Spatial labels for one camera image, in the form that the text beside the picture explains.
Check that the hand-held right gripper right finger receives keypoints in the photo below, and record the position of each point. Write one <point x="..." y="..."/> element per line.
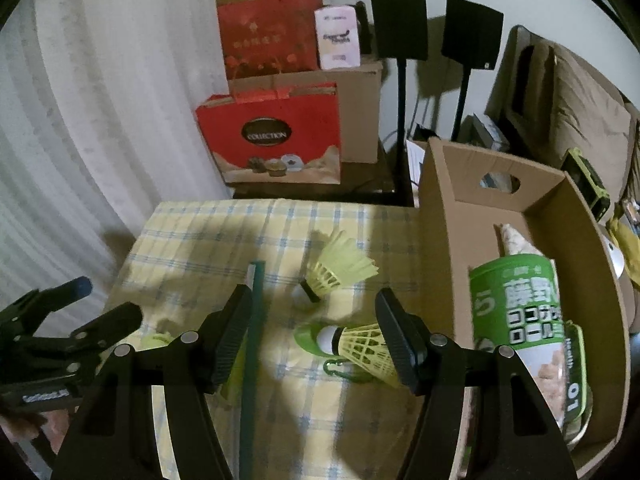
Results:
<point x="395" y="340"/>

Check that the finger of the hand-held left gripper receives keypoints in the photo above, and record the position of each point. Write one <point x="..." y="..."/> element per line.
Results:
<point x="120" y="317"/>
<point x="80" y="286"/>

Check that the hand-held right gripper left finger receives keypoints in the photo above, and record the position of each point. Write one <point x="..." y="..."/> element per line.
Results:
<point x="235" y="335"/>

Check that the green window squeegee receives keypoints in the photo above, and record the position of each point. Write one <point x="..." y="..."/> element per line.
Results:
<point x="254" y="340"/>

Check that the yellow shuttlecock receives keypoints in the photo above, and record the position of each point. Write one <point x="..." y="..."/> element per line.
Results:
<point x="360" y="350"/>
<point x="340" y="265"/>

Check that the green carabiner clip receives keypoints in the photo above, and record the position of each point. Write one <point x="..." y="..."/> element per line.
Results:
<point x="306" y="337"/>

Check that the brown cardboard box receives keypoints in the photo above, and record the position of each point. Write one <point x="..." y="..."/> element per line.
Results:
<point x="445" y="240"/>

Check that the green snack bag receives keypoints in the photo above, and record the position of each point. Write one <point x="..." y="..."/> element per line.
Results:
<point x="520" y="310"/>

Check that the green labelled clear container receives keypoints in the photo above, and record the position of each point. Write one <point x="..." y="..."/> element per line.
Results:
<point x="575" y="370"/>

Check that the person's left hand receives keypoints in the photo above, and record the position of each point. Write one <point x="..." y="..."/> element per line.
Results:
<point x="22" y="425"/>

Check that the yellow checkered tablecloth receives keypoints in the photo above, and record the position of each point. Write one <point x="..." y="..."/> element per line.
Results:
<point x="200" y="240"/>

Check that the white curtain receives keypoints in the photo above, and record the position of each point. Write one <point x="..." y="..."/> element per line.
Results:
<point x="100" y="110"/>

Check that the white paper sheet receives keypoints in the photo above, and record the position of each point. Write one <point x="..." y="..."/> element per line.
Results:
<point x="415" y="157"/>

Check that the red collection gift bag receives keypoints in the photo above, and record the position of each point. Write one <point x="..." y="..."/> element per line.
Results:
<point x="225" y="125"/>

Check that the black speaker stand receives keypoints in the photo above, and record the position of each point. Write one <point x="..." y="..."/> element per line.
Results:
<point x="461" y="105"/>
<point x="401" y="120"/>

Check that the large closed cardboard box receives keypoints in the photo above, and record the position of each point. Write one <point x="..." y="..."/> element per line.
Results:
<point x="360" y="110"/>

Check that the green and black device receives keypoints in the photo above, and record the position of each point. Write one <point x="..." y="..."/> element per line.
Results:
<point x="585" y="182"/>

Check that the yellow soft toy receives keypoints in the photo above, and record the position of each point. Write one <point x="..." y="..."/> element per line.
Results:
<point x="627" y="240"/>

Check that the large beige sofa cushion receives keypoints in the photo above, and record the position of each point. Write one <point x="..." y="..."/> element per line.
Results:
<point x="585" y="110"/>

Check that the white pink carton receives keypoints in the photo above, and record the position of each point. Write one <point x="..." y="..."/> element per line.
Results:
<point x="337" y="35"/>

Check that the black speaker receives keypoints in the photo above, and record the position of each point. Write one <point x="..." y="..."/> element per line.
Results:
<point x="472" y="32"/>
<point x="400" y="20"/>

